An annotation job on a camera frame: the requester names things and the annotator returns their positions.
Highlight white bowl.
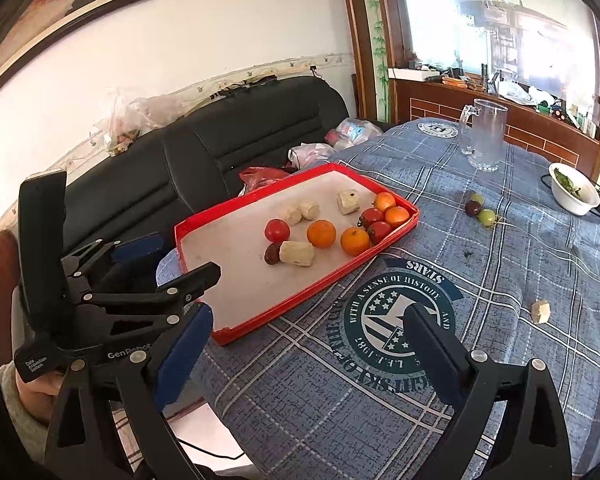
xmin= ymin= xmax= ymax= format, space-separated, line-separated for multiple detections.
xmin=548 ymin=162 xmax=600 ymax=216

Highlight wooden window counter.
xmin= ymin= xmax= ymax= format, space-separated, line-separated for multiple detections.
xmin=387 ymin=67 xmax=600 ymax=171

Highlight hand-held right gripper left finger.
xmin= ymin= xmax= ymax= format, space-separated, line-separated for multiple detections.
xmin=44 ymin=302 xmax=215 ymax=480

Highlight red rimmed white tray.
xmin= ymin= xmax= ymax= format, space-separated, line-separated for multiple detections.
xmin=174 ymin=162 xmax=421 ymax=347

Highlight framed wall painting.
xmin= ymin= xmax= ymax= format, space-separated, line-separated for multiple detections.
xmin=0 ymin=0 xmax=155 ymax=98

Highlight clear plastic bag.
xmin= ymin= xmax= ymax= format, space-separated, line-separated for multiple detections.
xmin=97 ymin=92 xmax=201 ymax=156

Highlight blue printed plastic bag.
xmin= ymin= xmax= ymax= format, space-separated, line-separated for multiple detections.
xmin=325 ymin=117 xmax=385 ymax=150

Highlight brown wooden chair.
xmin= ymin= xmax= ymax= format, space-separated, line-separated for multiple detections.
xmin=0 ymin=230 xmax=23 ymax=361

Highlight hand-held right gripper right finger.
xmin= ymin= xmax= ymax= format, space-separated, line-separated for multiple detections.
xmin=402 ymin=304 xmax=573 ymax=480

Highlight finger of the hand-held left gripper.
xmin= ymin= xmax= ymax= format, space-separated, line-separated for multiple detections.
xmin=86 ymin=261 xmax=222 ymax=336
xmin=60 ymin=232 xmax=165 ymax=281

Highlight blue printed tablecloth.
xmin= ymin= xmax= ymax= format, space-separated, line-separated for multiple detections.
xmin=155 ymin=120 xmax=600 ymax=480

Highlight red plastic bag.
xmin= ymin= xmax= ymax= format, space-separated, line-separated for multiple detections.
xmin=238 ymin=166 xmax=291 ymax=193

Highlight green leaves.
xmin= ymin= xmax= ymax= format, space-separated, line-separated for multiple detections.
xmin=553 ymin=168 xmax=582 ymax=196

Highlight clear glass mug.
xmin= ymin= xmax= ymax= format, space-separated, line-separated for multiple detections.
xmin=457 ymin=99 xmax=508 ymax=173

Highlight white plastic bag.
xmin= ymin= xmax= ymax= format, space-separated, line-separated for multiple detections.
xmin=287 ymin=142 xmax=338 ymax=168

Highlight person's left forearm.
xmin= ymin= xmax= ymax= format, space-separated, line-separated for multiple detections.
xmin=0 ymin=360 xmax=63 ymax=441

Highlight black leather sofa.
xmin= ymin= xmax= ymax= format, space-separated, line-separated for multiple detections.
xmin=62 ymin=76 xmax=351 ymax=271

